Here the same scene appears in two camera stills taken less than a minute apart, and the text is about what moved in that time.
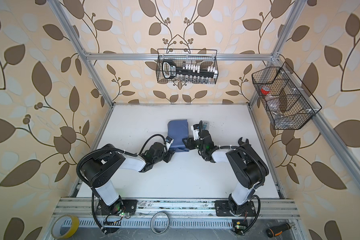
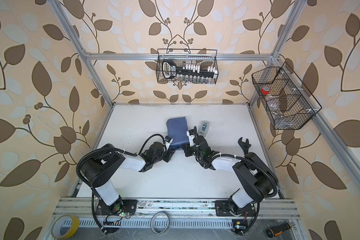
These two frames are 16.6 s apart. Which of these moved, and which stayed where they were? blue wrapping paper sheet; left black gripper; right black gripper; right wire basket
Moved: right black gripper
Stayed: blue wrapping paper sheet; left black gripper; right wire basket
